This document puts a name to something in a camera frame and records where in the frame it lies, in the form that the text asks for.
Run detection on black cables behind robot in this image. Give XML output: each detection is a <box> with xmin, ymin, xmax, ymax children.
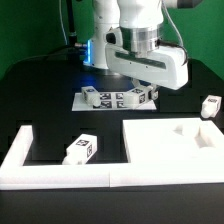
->
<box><xmin>9</xmin><ymin>0</ymin><xmax>89</xmax><ymax>68</ymax></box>

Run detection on white square tabletop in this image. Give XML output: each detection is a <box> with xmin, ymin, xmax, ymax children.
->
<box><xmin>123</xmin><ymin>118</ymin><xmax>224</xmax><ymax>163</ymax></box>

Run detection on white U-shaped fence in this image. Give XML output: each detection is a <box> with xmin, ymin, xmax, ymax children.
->
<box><xmin>0</xmin><ymin>125</ymin><xmax>224</xmax><ymax>190</ymax></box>

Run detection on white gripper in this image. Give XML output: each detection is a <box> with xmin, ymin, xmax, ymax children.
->
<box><xmin>105</xmin><ymin>42</ymin><xmax>188</xmax><ymax>100</ymax></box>

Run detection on white tag sheet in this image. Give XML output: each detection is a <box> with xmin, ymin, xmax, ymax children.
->
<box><xmin>71</xmin><ymin>91</ymin><xmax>158</xmax><ymax>112</ymax></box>

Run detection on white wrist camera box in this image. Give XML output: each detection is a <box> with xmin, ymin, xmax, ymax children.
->
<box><xmin>106</xmin><ymin>28</ymin><xmax>123</xmax><ymax>46</ymax></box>

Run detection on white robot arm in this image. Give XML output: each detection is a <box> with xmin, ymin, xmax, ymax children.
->
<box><xmin>84</xmin><ymin>0</ymin><xmax>203</xmax><ymax>96</ymax></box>

